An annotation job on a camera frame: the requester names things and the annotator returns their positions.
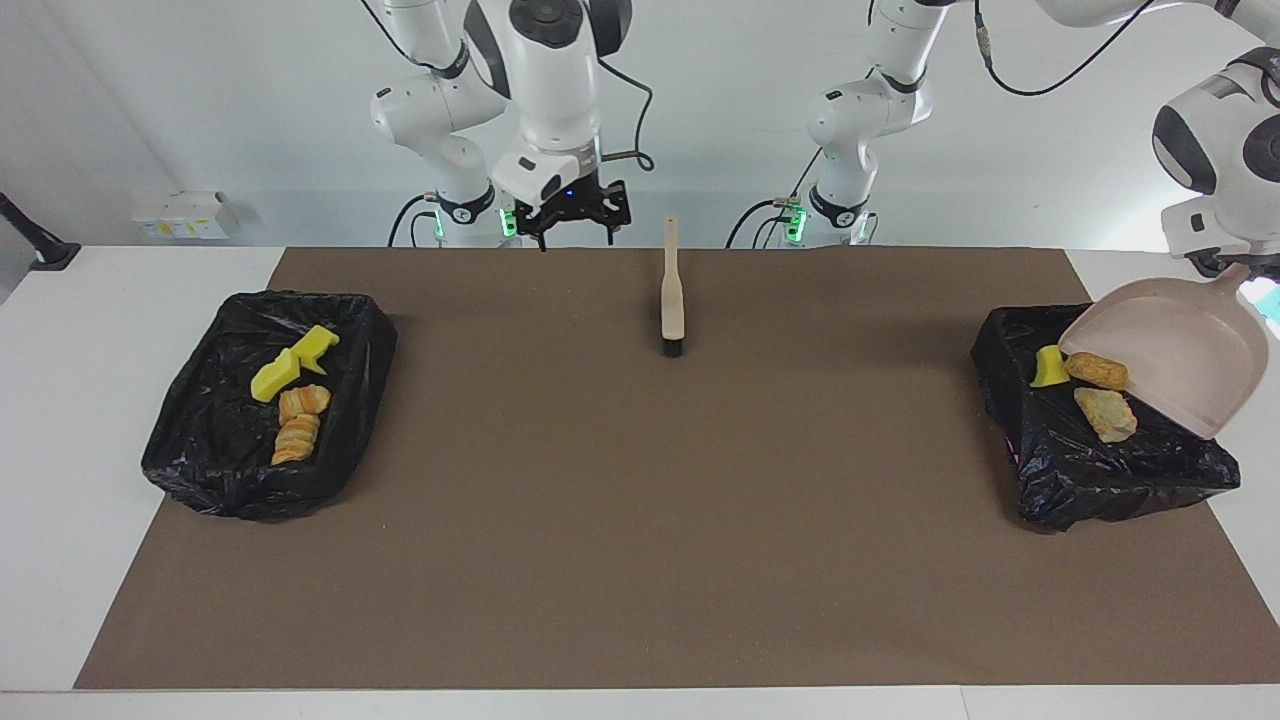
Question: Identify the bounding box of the brown bread roll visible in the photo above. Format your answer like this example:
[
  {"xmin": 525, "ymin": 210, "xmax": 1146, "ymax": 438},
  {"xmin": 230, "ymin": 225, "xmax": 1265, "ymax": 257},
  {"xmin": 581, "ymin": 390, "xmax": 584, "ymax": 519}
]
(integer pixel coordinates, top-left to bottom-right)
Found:
[{"xmin": 1063, "ymin": 352, "xmax": 1131, "ymax": 392}]

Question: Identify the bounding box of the pale torn bread chunk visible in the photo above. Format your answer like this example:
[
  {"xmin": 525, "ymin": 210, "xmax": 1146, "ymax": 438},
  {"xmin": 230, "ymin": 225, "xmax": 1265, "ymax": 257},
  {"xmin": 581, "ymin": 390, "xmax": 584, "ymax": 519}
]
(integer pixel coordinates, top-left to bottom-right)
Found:
[{"xmin": 1074, "ymin": 387, "xmax": 1139, "ymax": 444}]

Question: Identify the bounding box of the black bag lined bin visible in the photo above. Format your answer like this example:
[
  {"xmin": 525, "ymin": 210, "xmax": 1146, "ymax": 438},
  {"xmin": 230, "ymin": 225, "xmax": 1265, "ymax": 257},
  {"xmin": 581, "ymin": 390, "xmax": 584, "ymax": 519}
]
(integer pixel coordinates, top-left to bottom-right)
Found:
[
  {"xmin": 141, "ymin": 291, "xmax": 399, "ymax": 522},
  {"xmin": 971, "ymin": 303, "xmax": 1242, "ymax": 533}
]

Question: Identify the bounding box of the striped orange croissant piece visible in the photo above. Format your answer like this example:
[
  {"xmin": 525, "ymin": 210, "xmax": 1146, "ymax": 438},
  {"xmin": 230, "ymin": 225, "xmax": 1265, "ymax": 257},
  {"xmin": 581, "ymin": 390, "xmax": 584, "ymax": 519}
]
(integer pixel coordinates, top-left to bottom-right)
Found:
[{"xmin": 278, "ymin": 384, "xmax": 332, "ymax": 424}]

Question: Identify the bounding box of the beige brush with black bristles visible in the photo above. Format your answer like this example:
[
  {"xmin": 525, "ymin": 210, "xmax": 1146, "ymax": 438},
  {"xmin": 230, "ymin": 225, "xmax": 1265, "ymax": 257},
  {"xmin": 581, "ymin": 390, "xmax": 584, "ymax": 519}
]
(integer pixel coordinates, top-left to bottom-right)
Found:
[{"xmin": 661, "ymin": 215, "xmax": 686, "ymax": 359}]

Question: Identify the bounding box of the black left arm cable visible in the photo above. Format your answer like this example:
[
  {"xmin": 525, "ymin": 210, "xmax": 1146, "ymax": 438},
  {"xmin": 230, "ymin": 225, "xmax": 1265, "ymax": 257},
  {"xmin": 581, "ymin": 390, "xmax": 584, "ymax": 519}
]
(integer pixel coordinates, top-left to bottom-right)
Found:
[{"xmin": 870, "ymin": 0, "xmax": 1280, "ymax": 111}]

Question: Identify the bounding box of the black clamp stand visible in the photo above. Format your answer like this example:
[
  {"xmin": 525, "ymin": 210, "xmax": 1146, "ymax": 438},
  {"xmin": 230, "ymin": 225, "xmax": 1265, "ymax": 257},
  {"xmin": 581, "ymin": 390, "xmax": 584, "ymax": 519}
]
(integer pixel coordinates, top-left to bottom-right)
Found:
[{"xmin": 0, "ymin": 192, "xmax": 81, "ymax": 272}]

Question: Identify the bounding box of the white wall outlet box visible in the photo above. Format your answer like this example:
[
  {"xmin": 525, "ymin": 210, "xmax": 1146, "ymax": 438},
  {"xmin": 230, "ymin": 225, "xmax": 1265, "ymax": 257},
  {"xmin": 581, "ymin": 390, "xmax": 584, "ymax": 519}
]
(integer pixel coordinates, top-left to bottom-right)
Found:
[{"xmin": 132, "ymin": 191, "xmax": 229, "ymax": 241}]

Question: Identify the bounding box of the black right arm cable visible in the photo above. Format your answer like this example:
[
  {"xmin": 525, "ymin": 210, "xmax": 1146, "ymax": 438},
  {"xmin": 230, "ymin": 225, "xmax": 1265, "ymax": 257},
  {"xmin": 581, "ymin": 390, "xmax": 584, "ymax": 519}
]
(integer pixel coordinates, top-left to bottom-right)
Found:
[{"xmin": 360, "ymin": 0, "xmax": 656, "ymax": 173}]

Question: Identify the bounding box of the beige plastic dustpan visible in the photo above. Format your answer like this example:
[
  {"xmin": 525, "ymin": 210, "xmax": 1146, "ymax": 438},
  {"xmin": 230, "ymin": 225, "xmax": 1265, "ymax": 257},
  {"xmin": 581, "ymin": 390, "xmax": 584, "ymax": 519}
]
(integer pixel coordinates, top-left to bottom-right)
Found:
[{"xmin": 1058, "ymin": 262, "xmax": 1270, "ymax": 441}]

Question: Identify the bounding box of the black base cable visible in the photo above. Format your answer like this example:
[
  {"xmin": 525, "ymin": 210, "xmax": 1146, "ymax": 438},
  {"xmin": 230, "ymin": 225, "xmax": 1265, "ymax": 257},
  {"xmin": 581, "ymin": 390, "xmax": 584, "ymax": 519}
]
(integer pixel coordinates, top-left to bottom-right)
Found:
[
  {"xmin": 388, "ymin": 193, "xmax": 441, "ymax": 248},
  {"xmin": 727, "ymin": 150, "xmax": 826, "ymax": 248}
]

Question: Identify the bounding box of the croissant piece with pale side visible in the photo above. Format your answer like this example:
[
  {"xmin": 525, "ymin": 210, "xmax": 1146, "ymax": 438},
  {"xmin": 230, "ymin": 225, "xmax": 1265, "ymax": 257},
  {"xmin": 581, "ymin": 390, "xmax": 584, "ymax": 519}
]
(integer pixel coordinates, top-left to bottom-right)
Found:
[{"xmin": 271, "ymin": 414, "xmax": 322, "ymax": 467}]

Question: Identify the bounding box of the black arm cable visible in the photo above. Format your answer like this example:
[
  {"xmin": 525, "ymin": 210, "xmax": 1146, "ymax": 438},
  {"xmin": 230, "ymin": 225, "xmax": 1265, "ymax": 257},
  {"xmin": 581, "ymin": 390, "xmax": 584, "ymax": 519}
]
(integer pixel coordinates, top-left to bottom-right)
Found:
[
  {"xmin": 360, "ymin": 0, "xmax": 656, "ymax": 173},
  {"xmin": 870, "ymin": 0, "xmax": 1280, "ymax": 111}
]

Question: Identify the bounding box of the large brown table mat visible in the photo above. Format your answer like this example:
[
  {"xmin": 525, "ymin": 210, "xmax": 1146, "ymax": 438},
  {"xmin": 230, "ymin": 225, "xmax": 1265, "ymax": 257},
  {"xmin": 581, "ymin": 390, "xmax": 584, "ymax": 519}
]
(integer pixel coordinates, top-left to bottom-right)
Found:
[{"xmin": 75, "ymin": 247, "xmax": 1280, "ymax": 691}]

